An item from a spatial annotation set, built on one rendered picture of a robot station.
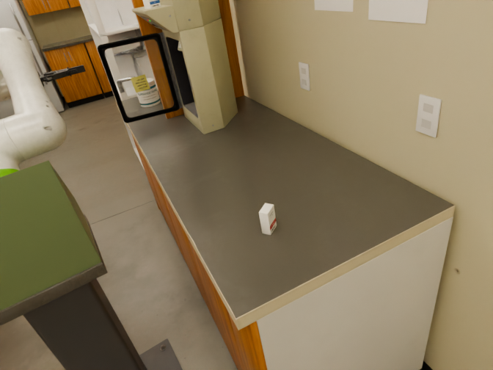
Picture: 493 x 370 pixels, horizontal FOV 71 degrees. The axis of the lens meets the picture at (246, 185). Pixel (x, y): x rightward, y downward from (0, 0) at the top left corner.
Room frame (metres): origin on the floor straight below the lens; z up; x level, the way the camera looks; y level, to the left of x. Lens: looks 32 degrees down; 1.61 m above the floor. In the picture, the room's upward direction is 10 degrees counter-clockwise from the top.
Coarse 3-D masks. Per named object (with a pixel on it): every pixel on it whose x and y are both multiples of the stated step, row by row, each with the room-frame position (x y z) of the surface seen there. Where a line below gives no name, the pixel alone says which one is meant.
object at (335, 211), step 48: (240, 96) 2.06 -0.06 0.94; (144, 144) 1.60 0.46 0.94; (192, 144) 1.50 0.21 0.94; (240, 144) 1.40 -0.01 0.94; (288, 144) 1.32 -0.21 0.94; (336, 144) 1.24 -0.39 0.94; (192, 192) 1.08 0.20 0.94; (240, 192) 1.02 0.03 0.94; (288, 192) 0.96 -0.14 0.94; (336, 192) 0.91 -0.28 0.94; (384, 192) 0.87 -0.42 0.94; (192, 240) 0.81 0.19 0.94; (240, 240) 0.77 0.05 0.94; (288, 240) 0.73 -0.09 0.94; (336, 240) 0.70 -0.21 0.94; (384, 240) 0.66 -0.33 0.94; (240, 288) 0.59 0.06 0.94; (288, 288) 0.57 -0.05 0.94
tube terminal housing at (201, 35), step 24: (168, 0) 1.64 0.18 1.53; (192, 0) 1.61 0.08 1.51; (216, 0) 1.79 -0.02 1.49; (192, 24) 1.61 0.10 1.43; (216, 24) 1.75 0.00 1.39; (168, 48) 1.86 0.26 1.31; (192, 48) 1.60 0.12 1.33; (216, 48) 1.70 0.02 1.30; (192, 72) 1.59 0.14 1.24; (216, 72) 1.66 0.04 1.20; (216, 96) 1.62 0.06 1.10; (192, 120) 1.74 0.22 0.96; (216, 120) 1.61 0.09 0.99
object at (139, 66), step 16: (112, 48) 1.82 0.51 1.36; (128, 48) 1.83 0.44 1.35; (144, 48) 1.85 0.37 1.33; (112, 64) 1.81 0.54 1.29; (128, 64) 1.83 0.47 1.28; (144, 64) 1.84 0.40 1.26; (160, 64) 1.86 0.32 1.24; (128, 80) 1.82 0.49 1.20; (144, 80) 1.84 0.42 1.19; (160, 80) 1.86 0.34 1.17; (128, 96) 1.82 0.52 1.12; (144, 96) 1.83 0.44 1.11; (160, 96) 1.85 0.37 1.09; (128, 112) 1.81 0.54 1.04; (144, 112) 1.83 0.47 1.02
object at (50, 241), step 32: (0, 192) 0.73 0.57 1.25; (32, 192) 0.76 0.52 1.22; (64, 192) 0.78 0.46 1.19; (0, 224) 0.72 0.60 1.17; (32, 224) 0.74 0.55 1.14; (64, 224) 0.77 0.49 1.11; (0, 256) 0.70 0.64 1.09; (32, 256) 0.72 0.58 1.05; (64, 256) 0.75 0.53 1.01; (96, 256) 0.78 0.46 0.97; (0, 288) 0.68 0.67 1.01; (32, 288) 0.71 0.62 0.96
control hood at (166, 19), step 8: (136, 8) 1.82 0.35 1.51; (144, 8) 1.72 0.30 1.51; (152, 8) 1.63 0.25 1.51; (160, 8) 1.57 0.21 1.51; (168, 8) 1.58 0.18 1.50; (144, 16) 1.70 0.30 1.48; (152, 16) 1.55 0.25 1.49; (160, 16) 1.56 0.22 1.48; (168, 16) 1.58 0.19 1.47; (160, 24) 1.58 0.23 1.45; (168, 24) 1.57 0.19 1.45; (176, 24) 1.58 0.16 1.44
